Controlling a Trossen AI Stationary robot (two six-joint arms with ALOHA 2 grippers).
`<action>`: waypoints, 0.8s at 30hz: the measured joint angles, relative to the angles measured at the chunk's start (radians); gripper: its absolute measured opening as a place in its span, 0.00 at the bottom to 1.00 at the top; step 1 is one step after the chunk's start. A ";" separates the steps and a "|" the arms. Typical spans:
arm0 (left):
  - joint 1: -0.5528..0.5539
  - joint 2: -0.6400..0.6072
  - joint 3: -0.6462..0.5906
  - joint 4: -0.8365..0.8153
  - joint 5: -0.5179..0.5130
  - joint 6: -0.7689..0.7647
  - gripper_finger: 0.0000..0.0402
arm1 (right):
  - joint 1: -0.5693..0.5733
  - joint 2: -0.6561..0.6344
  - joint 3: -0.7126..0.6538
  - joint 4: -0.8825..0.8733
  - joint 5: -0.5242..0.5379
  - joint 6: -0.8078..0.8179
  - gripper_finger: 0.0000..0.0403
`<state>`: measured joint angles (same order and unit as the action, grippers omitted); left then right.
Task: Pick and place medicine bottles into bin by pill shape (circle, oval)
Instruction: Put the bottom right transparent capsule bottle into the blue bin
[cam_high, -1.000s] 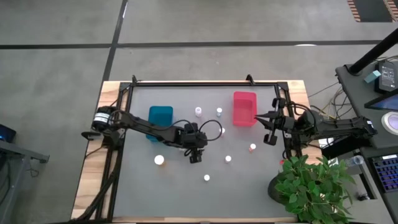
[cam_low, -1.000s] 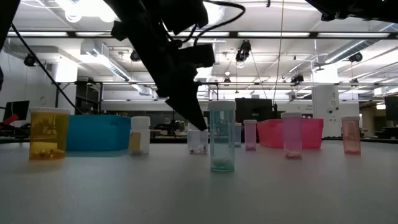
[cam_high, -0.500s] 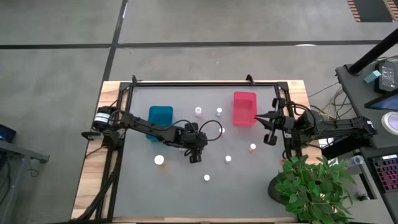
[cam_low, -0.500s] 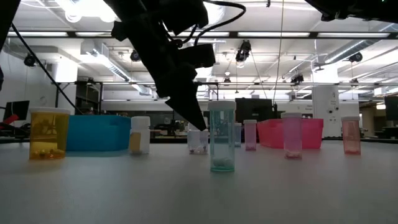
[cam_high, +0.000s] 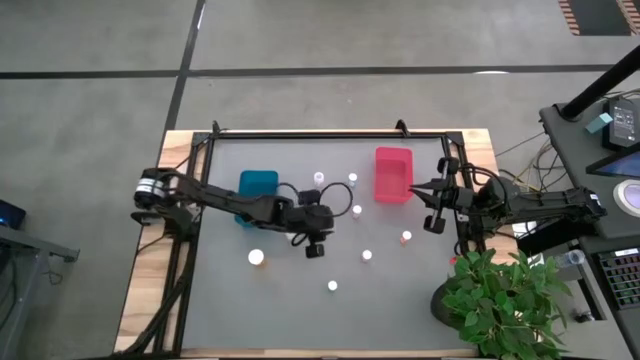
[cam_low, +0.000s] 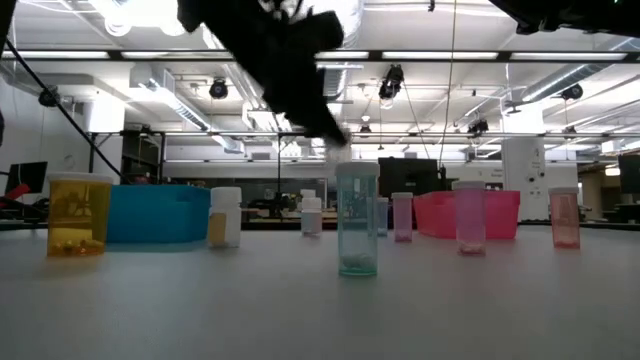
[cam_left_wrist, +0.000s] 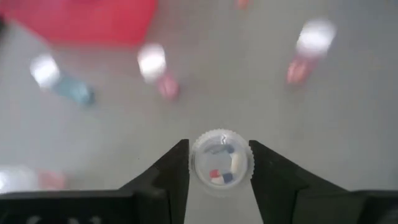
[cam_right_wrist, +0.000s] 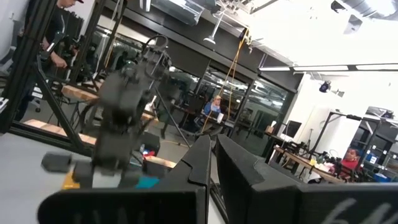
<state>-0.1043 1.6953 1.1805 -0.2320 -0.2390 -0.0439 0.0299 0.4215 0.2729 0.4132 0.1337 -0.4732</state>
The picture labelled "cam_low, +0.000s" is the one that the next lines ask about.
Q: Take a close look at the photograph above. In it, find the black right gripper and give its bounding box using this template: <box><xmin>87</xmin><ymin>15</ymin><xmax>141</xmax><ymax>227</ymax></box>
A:
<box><xmin>488</xmin><ymin>0</ymin><xmax>640</xmax><ymax>39</ymax></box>

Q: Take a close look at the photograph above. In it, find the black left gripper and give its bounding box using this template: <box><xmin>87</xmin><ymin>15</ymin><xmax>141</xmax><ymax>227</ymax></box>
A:
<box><xmin>177</xmin><ymin>0</ymin><xmax>351</xmax><ymax>147</ymax></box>

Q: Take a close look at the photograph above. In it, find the small white pill bottle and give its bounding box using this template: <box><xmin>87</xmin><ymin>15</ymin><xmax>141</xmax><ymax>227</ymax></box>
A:
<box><xmin>300</xmin><ymin>196</ymin><xmax>324</xmax><ymax>238</ymax></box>

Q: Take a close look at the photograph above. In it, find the white bottle with yellow label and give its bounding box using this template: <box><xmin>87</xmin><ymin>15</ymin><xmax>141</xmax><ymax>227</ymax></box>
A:
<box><xmin>207</xmin><ymin>186</ymin><xmax>243</xmax><ymax>250</ymax></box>

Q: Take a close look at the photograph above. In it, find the tall teal pill bottle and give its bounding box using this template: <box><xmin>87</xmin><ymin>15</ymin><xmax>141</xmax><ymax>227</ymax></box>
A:
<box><xmin>334</xmin><ymin>160</ymin><xmax>381</xmax><ymax>278</ymax></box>

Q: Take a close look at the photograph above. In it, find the small pink pill bottle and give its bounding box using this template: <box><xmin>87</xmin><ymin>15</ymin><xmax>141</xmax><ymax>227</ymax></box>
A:
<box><xmin>390</xmin><ymin>191</ymin><xmax>415</xmax><ymax>244</ymax></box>

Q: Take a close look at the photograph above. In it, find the orange-red pill bottle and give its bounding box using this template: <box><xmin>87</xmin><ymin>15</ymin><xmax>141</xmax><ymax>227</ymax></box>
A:
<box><xmin>547</xmin><ymin>186</ymin><xmax>582</xmax><ymax>250</ymax></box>

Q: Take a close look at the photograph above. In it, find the tall pink pill bottle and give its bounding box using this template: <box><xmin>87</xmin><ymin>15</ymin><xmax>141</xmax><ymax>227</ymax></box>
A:
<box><xmin>451</xmin><ymin>180</ymin><xmax>488</xmax><ymax>258</ymax></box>

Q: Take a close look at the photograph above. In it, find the wide amber pill bottle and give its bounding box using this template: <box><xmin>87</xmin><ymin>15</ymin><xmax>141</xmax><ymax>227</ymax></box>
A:
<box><xmin>46</xmin><ymin>172</ymin><xmax>115</xmax><ymax>259</ymax></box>

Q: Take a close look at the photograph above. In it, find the blue plastic bin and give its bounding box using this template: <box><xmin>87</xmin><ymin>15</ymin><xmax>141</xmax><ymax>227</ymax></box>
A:
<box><xmin>106</xmin><ymin>184</ymin><xmax>212</xmax><ymax>245</ymax></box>

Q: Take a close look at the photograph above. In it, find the pink plastic bin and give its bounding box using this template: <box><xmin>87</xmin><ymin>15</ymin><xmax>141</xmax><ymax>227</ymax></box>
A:
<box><xmin>412</xmin><ymin>189</ymin><xmax>522</xmax><ymax>241</ymax></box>

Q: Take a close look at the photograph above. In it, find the ceiling light strip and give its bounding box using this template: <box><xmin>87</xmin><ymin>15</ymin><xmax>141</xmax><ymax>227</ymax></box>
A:
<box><xmin>0</xmin><ymin>48</ymin><xmax>640</xmax><ymax>63</ymax></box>

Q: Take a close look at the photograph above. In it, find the large black screen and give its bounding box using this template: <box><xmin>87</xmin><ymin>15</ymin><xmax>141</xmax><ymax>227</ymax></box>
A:
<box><xmin>377</xmin><ymin>156</ymin><xmax>440</xmax><ymax>199</ymax></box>

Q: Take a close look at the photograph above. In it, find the white pillar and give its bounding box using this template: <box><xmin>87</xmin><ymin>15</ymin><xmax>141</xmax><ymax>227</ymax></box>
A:
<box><xmin>500</xmin><ymin>135</ymin><xmax>550</xmax><ymax>222</ymax></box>

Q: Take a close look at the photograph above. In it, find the black shelving unit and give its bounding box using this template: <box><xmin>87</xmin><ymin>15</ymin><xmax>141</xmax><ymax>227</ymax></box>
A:
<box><xmin>121</xmin><ymin>130</ymin><xmax>166</xmax><ymax>186</ymax></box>

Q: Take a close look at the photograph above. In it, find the black computer monitor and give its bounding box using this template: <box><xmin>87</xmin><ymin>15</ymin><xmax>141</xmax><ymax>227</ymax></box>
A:
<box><xmin>3</xmin><ymin>160</ymin><xmax>49</xmax><ymax>197</ymax></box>
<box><xmin>617</xmin><ymin>154</ymin><xmax>640</xmax><ymax>196</ymax></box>

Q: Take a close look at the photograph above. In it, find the red object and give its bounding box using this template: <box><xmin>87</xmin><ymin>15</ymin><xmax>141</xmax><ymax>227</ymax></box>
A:
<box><xmin>0</xmin><ymin>183</ymin><xmax>32</xmax><ymax>209</ymax></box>

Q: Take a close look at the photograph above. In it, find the silver ventilation duct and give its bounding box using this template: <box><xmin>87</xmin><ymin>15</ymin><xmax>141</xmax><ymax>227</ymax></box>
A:
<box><xmin>314</xmin><ymin>0</ymin><xmax>366</xmax><ymax>101</ymax></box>
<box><xmin>504</xmin><ymin>62</ymin><xmax>640</xmax><ymax>116</ymax></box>

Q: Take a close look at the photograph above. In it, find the black metal rig frame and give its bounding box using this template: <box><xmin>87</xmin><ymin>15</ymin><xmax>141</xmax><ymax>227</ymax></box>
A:
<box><xmin>276</xmin><ymin>132</ymin><xmax>351</xmax><ymax>221</ymax></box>

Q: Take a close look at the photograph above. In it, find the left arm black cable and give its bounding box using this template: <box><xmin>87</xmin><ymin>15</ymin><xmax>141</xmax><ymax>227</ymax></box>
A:
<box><xmin>3</xmin><ymin>38</ymin><xmax>127</xmax><ymax>184</ymax></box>

